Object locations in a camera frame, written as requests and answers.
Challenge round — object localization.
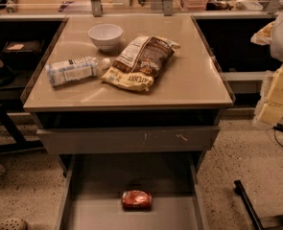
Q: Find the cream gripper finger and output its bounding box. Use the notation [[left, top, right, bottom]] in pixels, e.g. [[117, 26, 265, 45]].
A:
[[252, 64, 283, 129]]

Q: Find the red coke can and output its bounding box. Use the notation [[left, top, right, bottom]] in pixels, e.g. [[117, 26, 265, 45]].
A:
[[121, 190, 152, 209]]

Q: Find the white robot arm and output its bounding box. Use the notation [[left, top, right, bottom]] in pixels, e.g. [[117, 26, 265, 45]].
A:
[[250, 12, 283, 129]]

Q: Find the closed top drawer front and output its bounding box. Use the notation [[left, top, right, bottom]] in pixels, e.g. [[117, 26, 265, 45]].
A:
[[37, 126, 220, 154]]

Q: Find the grey drawer cabinet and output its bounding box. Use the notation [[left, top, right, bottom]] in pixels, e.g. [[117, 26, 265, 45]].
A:
[[22, 15, 234, 165]]

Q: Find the open middle drawer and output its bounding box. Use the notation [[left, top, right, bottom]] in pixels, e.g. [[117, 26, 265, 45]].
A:
[[55, 152, 209, 230]]

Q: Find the black metal floor bar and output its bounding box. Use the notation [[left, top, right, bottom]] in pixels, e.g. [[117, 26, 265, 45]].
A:
[[234, 180, 283, 230]]

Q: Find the brown yellow chip bag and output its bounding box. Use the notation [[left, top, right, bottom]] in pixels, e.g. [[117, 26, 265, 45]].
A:
[[101, 35, 180, 92]]

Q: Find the white ceramic bowl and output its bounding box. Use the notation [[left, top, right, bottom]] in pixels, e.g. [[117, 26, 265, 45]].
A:
[[88, 24, 123, 52]]

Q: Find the clear plastic water bottle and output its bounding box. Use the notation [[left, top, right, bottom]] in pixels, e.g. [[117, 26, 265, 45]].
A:
[[44, 57, 111, 86]]

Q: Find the black box with label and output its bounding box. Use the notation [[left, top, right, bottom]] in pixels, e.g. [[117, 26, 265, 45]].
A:
[[2, 40, 43, 70]]

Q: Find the white perforated shoe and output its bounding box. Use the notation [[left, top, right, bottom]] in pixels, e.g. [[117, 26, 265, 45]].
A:
[[0, 218, 28, 230]]

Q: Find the black power adapter with cable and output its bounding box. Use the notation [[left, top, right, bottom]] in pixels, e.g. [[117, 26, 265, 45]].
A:
[[273, 124, 283, 149]]

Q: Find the black table leg frame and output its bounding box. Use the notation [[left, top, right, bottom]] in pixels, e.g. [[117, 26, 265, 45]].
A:
[[0, 103, 43, 154]]

